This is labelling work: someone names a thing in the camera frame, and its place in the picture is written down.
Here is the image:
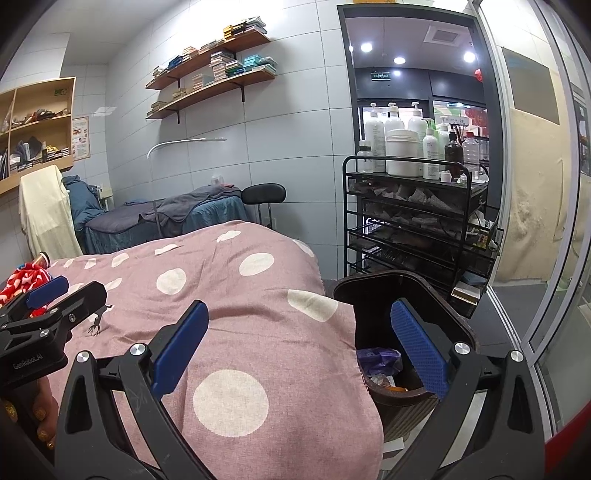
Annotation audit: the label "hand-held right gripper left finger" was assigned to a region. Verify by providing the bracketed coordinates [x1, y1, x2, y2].
[54, 299, 218, 480]

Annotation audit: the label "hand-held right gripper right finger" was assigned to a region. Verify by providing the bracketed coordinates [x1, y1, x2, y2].
[383, 298, 552, 480]

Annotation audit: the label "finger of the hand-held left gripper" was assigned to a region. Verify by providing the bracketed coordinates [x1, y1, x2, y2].
[0, 281, 109, 366]
[0, 275, 69, 324]

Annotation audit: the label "purple plastic package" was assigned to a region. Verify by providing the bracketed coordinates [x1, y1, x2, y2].
[356, 347, 403, 384]

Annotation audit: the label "black trash bin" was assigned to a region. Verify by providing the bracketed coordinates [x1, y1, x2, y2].
[332, 271, 476, 444]

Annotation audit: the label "person's left hand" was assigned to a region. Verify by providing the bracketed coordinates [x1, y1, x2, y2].
[1, 379, 60, 452]

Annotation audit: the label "red patterned cloth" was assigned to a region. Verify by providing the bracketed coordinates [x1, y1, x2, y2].
[0, 262, 52, 319]

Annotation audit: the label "cream garment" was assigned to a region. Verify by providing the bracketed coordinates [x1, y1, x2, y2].
[18, 165, 84, 259]

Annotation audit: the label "pink polka dot blanket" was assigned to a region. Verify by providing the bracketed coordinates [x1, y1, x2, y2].
[0, 220, 384, 480]

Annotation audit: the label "blue duvet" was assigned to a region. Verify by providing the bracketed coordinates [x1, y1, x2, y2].
[62, 175, 102, 232]

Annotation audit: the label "wooden cubby shelf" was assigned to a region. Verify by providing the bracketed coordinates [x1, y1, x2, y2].
[0, 76, 77, 195]

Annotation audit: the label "stack of small dark boxes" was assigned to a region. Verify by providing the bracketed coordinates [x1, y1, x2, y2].
[9, 148, 70, 174]

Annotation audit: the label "massage bed with blue skirt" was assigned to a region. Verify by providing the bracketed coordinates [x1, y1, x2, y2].
[76, 185, 252, 254]

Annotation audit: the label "grey blanket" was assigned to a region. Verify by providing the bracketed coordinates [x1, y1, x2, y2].
[139, 184, 243, 224]

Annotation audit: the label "pile of grey sachets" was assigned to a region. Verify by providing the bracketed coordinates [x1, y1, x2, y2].
[355, 178, 469, 245]

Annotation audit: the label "black stool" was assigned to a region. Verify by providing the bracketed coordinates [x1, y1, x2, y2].
[241, 183, 287, 227]

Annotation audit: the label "large white jar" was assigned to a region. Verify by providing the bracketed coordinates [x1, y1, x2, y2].
[385, 129, 420, 177]

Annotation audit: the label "small white bottle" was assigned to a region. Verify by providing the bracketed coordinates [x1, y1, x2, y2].
[356, 140, 374, 174]

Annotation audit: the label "pale green pump bottle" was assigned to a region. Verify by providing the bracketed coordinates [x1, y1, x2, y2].
[422, 119, 439, 180]

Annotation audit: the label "dark brown bottle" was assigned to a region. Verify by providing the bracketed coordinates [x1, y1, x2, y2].
[444, 124, 464, 178]

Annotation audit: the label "glass door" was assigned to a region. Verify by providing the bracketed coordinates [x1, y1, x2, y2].
[475, 0, 591, 430]

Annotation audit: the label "white floor lamp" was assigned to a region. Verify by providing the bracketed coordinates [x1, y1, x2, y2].
[147, 137, 228, 236]

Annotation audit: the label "clear plastic bottle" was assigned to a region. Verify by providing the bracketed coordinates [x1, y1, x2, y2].
[462, 131, 481, 172]

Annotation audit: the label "tall white pump bottle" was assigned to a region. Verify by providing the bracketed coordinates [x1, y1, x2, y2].
[364, 104, 386, 172]

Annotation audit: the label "ceiling vent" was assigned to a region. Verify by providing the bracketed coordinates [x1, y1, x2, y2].
[425, 25, 467, 46]

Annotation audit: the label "stacks of small boxes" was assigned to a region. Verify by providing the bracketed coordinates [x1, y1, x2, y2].
[152, 16, 269, 79]

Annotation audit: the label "black wire cart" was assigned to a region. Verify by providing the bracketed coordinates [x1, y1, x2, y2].
[342, 156, 502, 305]

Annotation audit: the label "wall poster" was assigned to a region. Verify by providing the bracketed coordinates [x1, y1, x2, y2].
[71, 116, 89, 161]

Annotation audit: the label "wooden wall shelf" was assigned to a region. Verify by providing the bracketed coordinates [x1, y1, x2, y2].
[145, 32, 271, 90]
[146, 67, 277, 121]

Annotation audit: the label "wooden wall shelves with boxes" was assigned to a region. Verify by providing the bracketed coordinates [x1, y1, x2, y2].
[148, 48, 278, 114]

